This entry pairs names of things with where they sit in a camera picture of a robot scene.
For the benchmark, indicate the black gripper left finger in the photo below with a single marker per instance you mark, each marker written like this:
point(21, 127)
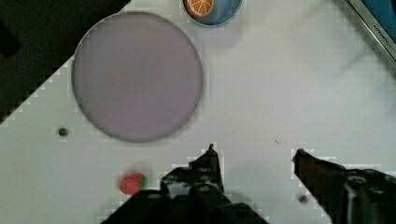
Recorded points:
point(188, 195)

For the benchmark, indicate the round grey plate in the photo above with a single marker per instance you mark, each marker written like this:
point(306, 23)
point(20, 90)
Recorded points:
point(137, 77)

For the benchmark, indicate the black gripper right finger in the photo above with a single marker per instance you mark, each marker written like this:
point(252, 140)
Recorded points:
point(348, 196)

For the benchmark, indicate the silver toaster oven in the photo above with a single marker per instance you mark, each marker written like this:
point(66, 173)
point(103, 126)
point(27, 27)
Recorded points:
point(379, 18)

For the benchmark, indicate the blue bowl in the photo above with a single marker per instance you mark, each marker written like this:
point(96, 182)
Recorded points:
point(223, 11)

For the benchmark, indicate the toy orange slice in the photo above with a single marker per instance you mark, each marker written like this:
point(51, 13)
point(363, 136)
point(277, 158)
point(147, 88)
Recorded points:
point(199, 8)

